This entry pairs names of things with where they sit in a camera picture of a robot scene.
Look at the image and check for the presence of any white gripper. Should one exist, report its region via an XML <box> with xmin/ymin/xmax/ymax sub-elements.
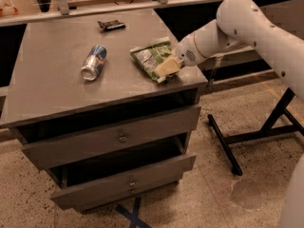
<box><xmin>154</xmin><ymin>33</ymin><xmax>206</xmax><ymax>77</ymax></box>

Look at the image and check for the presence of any green jalapeno chip bag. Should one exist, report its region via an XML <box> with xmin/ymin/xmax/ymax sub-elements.
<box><xmin>130</xmin><ymin>37</ymin><xmax>175</xmax><ymax>83</ymax></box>

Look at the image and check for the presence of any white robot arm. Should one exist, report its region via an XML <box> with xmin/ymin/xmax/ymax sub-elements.
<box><xmin>150</xmin><ymin>0</ymin><xmax>303</xmax><ymax>228</ymax></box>

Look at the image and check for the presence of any small black wrapper packet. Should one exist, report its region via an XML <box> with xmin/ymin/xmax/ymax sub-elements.
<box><xmin>98</xmin><ymin>20</ymin><xmax>125</xmax><ymax>31</ymax></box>

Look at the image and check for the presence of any grey drawer cabinet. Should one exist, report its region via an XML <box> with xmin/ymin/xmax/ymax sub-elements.
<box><xmin>0</xmin><ymin>8</ymin><xmax>209</xmax><ymax>213</ymax></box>

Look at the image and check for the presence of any blue silver energy drink can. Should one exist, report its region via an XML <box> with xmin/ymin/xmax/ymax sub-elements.
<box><xmin>81</xmin><ymin>45</ymin><xmax>107</xmax><ymax>81</ymax></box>

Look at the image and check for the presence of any upper grey drawer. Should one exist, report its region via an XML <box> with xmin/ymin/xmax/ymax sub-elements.
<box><xmin>22</xmin><ymin>104</ymin><xmax>200</xmax><ymax>170</ymax></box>

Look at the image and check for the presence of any grey drawer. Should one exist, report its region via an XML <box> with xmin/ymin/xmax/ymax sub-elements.
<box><xmin>22</xmin><ymin>104</ymin><xmax>200</xmax><ymax>170</ymax></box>
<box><xmin>50</xmin><ymin>151</ymin><xmax>198</xmax><ymax>211</ymax></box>

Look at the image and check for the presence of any black metal table leg stand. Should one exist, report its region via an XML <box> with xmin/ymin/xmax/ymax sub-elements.
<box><xmin>207</xmin><ymin>88</ymin><xmax>304</xmax><ymax>176</ymax></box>

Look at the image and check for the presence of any lower grey drawer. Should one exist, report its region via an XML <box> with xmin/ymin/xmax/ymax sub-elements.
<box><xmin>50</xmin><ymin>151</ymin><xmax>198</xmax><ymax>211</ymax></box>

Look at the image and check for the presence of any grey metal shelf rail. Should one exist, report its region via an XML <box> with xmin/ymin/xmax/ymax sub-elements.
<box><xmin>198</xmin><ymin>47</ymin><xmax>261</xmax><ymax>70</ymax></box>

